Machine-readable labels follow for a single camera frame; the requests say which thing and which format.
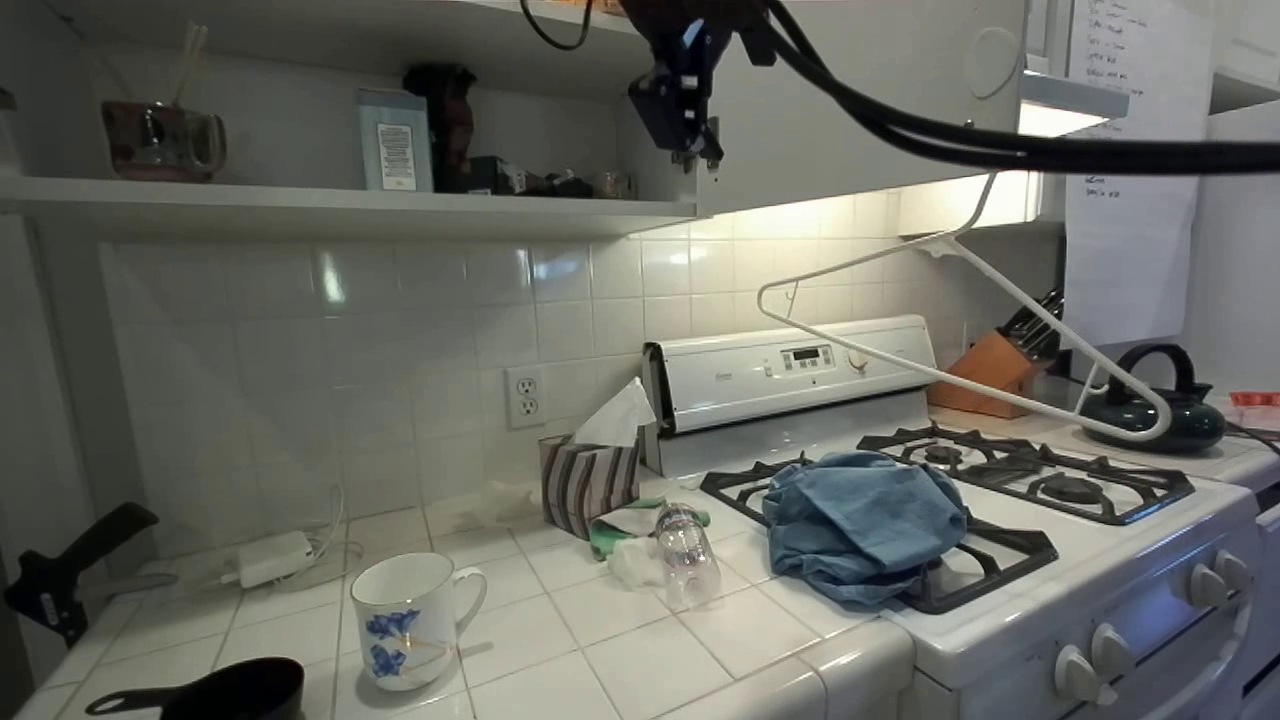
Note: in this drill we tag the wooden knife block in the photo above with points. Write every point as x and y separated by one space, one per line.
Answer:
987 380

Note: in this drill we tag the white mug blue flowers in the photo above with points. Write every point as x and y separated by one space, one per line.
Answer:
402 626

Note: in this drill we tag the red flat item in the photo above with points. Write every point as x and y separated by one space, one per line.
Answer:
1256 401

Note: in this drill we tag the small dark jar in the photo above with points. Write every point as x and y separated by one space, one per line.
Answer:
491 179

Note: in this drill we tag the white tissue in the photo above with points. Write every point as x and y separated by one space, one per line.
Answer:
617 416

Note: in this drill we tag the small dark ornament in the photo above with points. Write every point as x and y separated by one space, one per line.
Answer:
557 187

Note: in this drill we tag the white wall outlet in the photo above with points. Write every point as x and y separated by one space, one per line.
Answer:
525 401

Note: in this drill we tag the white wall cabinet frame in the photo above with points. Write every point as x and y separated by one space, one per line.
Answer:
265 210

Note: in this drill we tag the green plastic wrapper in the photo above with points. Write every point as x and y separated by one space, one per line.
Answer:
607 539

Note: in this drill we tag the white range hood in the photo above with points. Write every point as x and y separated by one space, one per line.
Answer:
1066 107

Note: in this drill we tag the black burner grate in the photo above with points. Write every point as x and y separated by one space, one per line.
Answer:
992 554
1066 486

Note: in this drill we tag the white gas stove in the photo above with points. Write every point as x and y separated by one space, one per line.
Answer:
1172 561

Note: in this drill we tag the white plastic clothes hanger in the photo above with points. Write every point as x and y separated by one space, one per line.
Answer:
950 245

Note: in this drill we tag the blue cloth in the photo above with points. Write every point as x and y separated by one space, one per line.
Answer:
867 525

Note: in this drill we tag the white handwritten paper sheet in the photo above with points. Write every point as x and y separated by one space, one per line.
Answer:
1133 224

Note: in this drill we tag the dark brown figurine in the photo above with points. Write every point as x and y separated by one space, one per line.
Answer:
444 123

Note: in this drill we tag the brown glazed mug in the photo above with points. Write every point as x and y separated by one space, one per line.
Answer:
162 141

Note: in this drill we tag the small black pan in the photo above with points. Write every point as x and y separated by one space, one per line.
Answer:
246 691

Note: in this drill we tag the light blue labelled box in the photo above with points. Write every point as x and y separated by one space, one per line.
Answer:
394 144

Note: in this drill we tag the white stove knob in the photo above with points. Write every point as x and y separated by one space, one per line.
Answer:
1235 569
1109 650
1205 585
1068 673

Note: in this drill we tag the white power adapter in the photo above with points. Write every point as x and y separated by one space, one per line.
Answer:
273 559

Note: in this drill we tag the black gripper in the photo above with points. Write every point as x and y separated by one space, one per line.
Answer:
684 64

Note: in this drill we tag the black clamp mount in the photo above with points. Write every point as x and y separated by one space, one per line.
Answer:
55 585

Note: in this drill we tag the black kettle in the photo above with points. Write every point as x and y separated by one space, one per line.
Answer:
1194 424

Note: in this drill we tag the small white wall cabinet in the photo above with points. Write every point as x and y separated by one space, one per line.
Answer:
932 206

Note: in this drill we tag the thin sticks in mug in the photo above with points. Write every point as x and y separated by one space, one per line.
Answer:
188 64

